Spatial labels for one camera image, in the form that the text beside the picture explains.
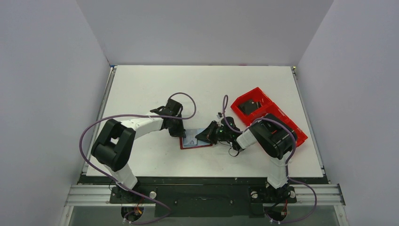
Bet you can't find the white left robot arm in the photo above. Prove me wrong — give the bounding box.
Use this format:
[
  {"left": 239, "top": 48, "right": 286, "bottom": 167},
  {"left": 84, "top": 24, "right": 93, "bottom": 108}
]
[{"left": 91, "top": 99, "right": 185, "bottom": 190}]

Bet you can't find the red leather card holder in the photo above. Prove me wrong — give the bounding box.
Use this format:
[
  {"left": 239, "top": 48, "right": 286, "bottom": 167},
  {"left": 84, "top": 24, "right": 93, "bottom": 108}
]
[{"left": 179, "top": 128, "right": 212, "bottom": 150}]

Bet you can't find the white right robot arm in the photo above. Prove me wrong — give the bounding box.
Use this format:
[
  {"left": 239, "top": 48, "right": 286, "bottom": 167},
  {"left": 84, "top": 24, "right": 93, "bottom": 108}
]
[{"left": 195, "top": 113, "right": 297, "bottom": 189}]

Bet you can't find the white VIP card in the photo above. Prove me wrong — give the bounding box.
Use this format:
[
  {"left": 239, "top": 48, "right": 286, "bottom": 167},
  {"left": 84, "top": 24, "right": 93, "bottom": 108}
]
[{"left": 182, "top": 137, "right": 198, "bottom": 148}]

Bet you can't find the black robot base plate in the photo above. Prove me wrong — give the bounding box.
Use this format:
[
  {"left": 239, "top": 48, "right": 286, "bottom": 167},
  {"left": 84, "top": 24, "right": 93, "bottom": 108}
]
[{"left": 110, "top": 177, "right": 297, "bottom": 219}]

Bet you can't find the black card in tray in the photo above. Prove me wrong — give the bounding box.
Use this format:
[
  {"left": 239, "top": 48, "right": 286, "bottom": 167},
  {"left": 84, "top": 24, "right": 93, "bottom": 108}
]
[{"left": 238, "top": 99, "right": 262, "bottom": 115}]

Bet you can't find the red plastic divided tray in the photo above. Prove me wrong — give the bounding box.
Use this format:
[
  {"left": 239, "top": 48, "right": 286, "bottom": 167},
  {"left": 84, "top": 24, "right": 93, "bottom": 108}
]
[{"left": 231, "top": 87, "right": 308, "bottom": 147}]

